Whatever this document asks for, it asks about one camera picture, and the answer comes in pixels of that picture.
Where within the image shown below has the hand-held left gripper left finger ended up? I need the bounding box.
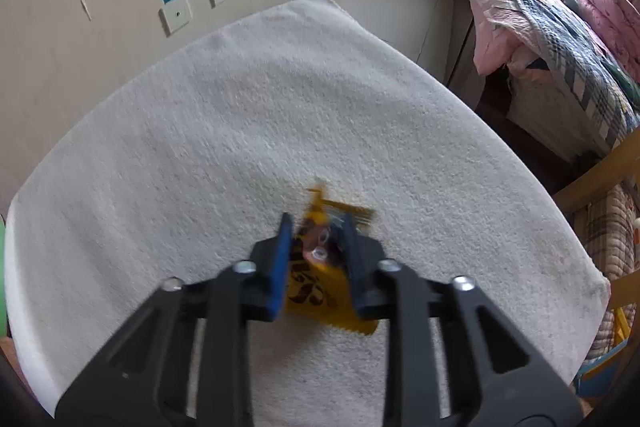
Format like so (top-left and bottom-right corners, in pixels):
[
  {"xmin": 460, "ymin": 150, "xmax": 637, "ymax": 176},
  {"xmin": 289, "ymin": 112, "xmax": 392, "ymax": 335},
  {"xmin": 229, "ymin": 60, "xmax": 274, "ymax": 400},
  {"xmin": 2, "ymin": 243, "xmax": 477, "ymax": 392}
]
[{"xmin": 55, "ymin": 212, "xmax": 296, "ymax": 427}]

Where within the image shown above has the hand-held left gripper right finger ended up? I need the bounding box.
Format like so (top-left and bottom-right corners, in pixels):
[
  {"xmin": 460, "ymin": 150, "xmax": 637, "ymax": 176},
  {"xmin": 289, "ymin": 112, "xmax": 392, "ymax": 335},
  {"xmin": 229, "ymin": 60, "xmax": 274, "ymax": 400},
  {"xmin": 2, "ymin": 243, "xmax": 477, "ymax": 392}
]
[{"xmin": 342, "ymin": 213, "xmax": 586, "ymax": 427}]

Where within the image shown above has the yellow snack wrapper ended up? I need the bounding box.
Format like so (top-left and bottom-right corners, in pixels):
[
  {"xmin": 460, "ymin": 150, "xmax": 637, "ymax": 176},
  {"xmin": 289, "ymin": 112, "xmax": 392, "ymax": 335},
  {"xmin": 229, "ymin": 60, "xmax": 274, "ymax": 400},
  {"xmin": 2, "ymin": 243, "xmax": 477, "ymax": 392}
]
[{"xmin": 282, "ymin": 179, "xmax": 378, "ymax": 338}]

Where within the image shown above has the green-rimmed red bin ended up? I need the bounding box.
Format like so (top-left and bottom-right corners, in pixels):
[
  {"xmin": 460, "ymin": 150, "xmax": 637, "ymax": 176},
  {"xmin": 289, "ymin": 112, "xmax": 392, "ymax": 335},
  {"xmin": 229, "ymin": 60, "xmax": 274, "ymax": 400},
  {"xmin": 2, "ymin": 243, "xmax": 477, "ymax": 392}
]
[{"xmin": 0, "ymin": 227, "xmax": 8, "ymax": 338}]

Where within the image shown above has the white towel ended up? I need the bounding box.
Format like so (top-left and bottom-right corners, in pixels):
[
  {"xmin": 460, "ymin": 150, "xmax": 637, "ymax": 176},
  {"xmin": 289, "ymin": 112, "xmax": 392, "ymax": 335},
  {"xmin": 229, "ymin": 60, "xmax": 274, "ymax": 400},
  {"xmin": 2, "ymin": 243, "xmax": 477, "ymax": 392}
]
[{"xmin": 4, "ymin": 0, "xmax": 612, "ymax": 427}]

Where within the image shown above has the wooden chair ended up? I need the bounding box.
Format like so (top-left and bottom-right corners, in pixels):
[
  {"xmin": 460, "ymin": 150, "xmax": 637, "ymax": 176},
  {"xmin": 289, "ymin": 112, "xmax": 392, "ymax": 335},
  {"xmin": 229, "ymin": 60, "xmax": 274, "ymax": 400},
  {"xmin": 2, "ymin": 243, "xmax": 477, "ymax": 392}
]
[{"xmin": 552, "ymin": 139, "xmax": 640, "ymax": 388}]

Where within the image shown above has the plaid chair cushion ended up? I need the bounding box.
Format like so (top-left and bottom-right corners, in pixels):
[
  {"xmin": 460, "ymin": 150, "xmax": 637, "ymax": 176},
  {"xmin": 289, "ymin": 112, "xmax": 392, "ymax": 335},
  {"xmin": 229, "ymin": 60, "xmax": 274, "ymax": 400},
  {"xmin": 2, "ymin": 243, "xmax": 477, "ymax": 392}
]
[{"xmin": 572, "ymin": 184, "xmax": 640, "ymax": 360}]

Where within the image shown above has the pink bed sheet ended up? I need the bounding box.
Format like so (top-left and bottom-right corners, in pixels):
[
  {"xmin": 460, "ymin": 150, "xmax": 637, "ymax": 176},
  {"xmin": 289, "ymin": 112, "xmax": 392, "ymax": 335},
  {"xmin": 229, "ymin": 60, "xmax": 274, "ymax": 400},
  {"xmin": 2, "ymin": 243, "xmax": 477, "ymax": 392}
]
[{"xmin": 462, "ymin": 0, "xmax": 538, "ymax": 76}]

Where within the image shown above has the pink folded blanket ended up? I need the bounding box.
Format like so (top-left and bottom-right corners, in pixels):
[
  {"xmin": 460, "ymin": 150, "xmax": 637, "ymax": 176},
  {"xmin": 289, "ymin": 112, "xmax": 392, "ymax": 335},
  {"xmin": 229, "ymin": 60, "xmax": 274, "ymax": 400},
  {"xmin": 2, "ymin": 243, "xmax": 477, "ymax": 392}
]
[{"xmin": 570, "ymin": 0, "xmax": 640, "ymax": 82}]

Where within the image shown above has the white wall outlet plate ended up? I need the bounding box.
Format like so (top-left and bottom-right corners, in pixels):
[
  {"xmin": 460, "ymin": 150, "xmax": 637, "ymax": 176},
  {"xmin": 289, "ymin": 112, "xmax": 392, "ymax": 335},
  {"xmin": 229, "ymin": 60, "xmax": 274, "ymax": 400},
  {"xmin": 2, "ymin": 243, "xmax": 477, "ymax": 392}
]
[{"xmin": 159, "ymin": 0, "xmax": 192, "ymax": 36}]

